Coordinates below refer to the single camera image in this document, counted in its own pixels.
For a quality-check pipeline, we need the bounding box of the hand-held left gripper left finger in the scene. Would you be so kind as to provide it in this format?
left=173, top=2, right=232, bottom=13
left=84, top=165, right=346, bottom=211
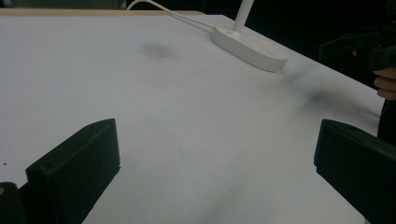
left=19, top=118, right=121, bottom=224

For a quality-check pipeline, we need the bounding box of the white lamp cable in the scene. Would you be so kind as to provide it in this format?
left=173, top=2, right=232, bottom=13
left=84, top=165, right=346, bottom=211
left=125, top=0, right=217, bottom=34

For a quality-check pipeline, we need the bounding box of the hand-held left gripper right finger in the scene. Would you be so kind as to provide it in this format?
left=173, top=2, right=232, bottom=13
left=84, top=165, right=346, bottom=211
left=313, top=119, right=396, bottom=224

